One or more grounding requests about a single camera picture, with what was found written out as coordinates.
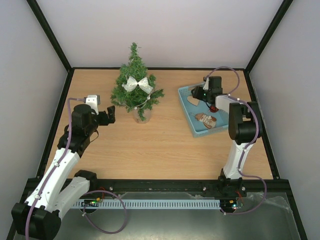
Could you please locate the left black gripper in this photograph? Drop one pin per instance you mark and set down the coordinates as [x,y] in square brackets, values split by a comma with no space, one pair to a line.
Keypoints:
[111,116]

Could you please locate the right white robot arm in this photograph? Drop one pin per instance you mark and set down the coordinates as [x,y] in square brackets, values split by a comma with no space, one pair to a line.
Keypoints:
[244,123]

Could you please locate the red ball ornament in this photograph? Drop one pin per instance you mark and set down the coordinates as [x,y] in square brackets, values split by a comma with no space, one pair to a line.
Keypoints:
[213,109]

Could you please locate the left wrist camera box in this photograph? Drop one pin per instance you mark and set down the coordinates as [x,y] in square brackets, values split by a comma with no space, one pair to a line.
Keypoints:
[93,101]

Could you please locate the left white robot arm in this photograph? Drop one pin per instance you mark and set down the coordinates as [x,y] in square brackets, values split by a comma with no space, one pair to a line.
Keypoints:
[41,214]

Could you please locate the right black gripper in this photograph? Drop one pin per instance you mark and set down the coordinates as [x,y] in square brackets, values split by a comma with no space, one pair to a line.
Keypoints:
[200,92]

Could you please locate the white mesh bow ornament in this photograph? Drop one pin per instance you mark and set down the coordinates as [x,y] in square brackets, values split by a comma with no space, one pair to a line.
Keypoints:
[143,84]

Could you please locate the light blue plastic basket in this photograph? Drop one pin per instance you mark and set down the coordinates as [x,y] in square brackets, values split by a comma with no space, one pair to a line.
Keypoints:
[197,128]

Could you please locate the wooden heart ornament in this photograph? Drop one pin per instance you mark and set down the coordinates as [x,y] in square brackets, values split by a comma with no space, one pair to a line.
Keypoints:
[193,101]

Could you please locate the gingerbread figure ornament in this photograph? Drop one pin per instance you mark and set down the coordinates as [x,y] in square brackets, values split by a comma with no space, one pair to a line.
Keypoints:
[208,121]

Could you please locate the fairy light string white beads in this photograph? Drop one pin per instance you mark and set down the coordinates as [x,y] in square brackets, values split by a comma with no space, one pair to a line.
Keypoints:
[136,100]

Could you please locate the black frame rail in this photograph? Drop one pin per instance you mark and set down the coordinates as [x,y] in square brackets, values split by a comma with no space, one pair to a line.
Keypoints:
[206,188]

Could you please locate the white cable duct rail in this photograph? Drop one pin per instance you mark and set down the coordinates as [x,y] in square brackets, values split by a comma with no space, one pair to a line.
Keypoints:
[151,204]

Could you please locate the small green christmas tree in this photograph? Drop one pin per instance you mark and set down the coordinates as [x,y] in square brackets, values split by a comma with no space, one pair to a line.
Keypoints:
[135,62]

